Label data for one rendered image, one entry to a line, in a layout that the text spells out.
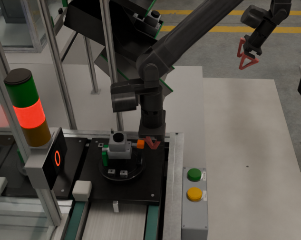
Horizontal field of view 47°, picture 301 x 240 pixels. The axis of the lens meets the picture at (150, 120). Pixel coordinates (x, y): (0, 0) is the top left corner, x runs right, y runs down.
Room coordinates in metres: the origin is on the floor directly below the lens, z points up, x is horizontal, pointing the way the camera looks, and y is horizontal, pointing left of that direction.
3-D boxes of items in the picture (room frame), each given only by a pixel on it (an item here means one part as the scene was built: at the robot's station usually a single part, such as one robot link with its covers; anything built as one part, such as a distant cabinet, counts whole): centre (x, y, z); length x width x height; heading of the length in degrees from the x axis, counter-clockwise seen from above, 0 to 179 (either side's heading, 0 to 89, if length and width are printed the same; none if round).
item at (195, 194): (0.59, -0.11, 0.96); 0.04 x 0.04 x 0.02
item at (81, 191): (0.61, 0.20, 0.97); 0.05 x 0.05 x 0.04; 83
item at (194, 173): (0.66, -0.12, 0.96); 0.04 x 0.04 x 0.02
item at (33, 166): (0.53, 0.23, 1.29); 0.12 x 0.05 x 0.25; 173
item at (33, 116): (0.53, 0.23, 1.33); 0.05 x 0.05 x 0.05
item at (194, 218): (0.59, -0.11, 0.93); 0.21 x 0.07 x 0.06; 173
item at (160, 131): (0.68, -0.01, 1.17); 0.10 x 0.07 x 0.07; 173
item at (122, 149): (0.70, 0.10, 1.06); 0.08 x 0.04 x 0.07; 85
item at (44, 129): (0.53, 0.23, 1.28); 0.05 x 0.05 x 0.05
